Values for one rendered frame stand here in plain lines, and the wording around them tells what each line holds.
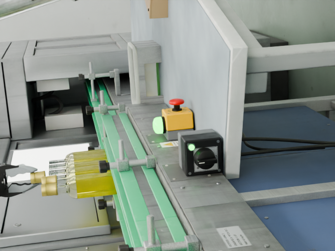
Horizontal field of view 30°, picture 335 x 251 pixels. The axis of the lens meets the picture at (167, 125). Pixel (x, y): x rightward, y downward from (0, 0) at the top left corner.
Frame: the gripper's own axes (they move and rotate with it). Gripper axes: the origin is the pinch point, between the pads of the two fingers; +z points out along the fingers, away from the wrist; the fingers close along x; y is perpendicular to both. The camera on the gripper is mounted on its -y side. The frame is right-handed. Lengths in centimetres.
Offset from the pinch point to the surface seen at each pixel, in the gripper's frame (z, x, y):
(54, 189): 6.0, 0.0, -13.4
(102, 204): 18.7, 5.4, -15.1
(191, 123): 42, -19, -30
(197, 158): 37, -19, -60
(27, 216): -3.5, 12.6, 1.4
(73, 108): 15, 7, 125
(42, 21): 0, -21, 376
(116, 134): 24.8, -13.4, -11.2
